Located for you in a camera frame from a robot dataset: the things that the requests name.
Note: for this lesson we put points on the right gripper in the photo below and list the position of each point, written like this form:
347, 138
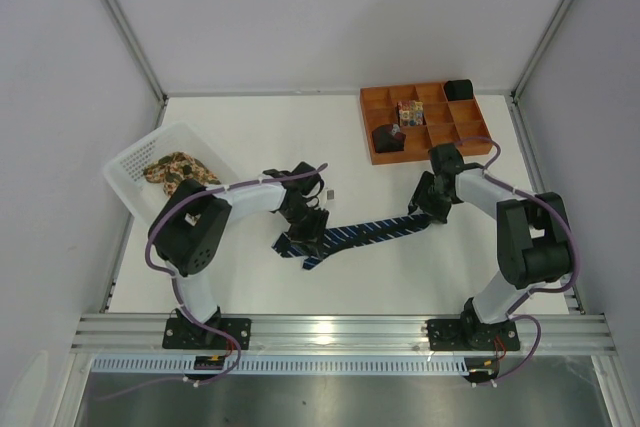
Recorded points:
427, 201

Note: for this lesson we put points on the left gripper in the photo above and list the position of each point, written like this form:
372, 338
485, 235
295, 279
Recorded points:
308, 226

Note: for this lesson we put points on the navy striped tie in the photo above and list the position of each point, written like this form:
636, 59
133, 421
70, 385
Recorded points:
339, 239

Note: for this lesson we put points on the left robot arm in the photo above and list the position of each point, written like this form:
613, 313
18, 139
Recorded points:
185, 236

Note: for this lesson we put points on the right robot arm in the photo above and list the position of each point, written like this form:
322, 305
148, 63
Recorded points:
534, 245

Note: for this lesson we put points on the dark maroon rolled tie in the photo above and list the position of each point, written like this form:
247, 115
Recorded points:
388, 138

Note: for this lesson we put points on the wooden compartment tray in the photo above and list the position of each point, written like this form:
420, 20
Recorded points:
458, 122

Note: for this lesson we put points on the colourful rolled tie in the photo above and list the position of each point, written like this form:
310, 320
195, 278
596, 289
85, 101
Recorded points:
410, 113

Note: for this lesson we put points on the black rolled tie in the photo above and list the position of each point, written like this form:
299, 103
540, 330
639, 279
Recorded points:
459, 90

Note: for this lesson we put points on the floral patterned tie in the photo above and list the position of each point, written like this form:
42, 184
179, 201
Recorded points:
172, 169

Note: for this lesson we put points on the white plastic basket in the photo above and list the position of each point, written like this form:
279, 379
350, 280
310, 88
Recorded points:
124, 173

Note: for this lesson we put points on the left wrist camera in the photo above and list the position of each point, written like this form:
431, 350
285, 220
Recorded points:
303, 185

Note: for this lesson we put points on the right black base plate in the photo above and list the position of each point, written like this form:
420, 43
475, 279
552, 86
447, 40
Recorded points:
456, 335

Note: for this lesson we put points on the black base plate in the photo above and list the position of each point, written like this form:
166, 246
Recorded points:
181, 334
456, 335

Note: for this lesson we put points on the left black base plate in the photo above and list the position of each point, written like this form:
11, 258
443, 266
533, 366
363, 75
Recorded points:
181, 334

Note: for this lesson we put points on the white slotted cable duct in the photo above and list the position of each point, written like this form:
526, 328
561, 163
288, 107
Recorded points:
175, 364

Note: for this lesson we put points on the aluminium mounting rail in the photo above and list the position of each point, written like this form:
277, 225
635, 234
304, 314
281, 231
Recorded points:
395, 335

